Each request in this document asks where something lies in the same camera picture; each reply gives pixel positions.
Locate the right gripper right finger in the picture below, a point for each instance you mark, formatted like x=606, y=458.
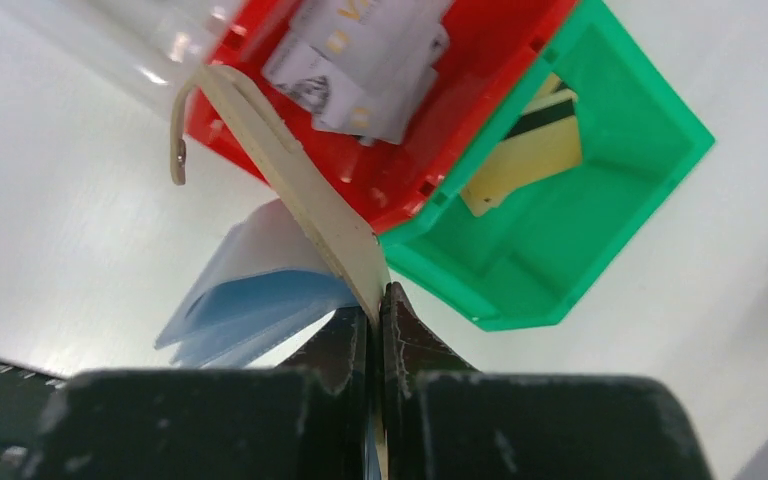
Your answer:
x=444, y=419

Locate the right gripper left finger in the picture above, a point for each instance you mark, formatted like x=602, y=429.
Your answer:
x=303, y=419

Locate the beige card holder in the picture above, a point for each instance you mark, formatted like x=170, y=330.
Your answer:
x=289, y=263

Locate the gold cards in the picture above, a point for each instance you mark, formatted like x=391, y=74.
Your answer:
x=544, y=141

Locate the silver cards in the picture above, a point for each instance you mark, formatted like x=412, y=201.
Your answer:
x=360, y=68

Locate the green plastic bin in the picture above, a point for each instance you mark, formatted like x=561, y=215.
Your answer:
x=526, y=263

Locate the red plastic bin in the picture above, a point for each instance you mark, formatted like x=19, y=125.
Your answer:
x=488, y=46

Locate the clear plastic bin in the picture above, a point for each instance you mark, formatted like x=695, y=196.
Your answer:
x=147, y=48

